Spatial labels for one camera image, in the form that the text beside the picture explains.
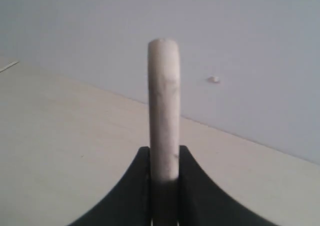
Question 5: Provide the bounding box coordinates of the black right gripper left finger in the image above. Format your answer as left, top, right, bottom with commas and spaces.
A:
70, 147, 152, 225

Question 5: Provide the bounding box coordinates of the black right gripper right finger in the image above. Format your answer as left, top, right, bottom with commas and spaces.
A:
177, 145, 273, 225

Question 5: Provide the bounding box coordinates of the wooden paint brush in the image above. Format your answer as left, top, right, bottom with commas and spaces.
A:
147, 38, 181, 225

